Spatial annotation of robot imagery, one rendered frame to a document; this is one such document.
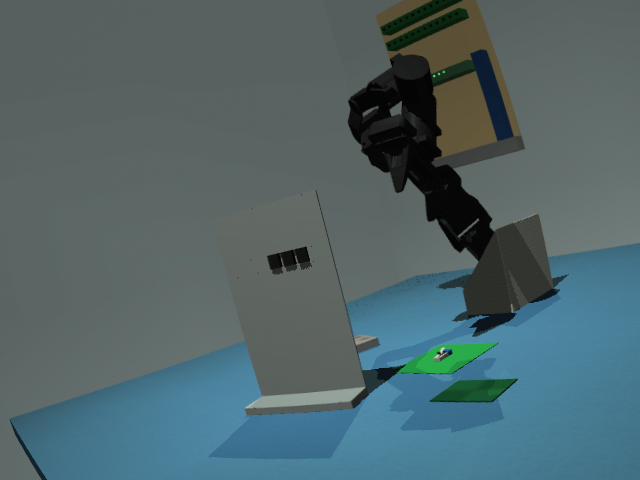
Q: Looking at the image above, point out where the dark green flat square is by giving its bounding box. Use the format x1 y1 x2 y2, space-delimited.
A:
430 378 517 403

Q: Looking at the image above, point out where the dark grey panel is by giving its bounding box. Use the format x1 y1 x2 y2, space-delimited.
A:
213 189 369 416

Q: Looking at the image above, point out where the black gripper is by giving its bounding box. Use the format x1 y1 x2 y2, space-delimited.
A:
368 110 462 221

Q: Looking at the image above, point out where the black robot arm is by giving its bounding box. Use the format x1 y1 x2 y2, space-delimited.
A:
348 53 494 261

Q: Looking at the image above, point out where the green square mat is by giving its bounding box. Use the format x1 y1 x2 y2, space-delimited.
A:
391 343 497 374

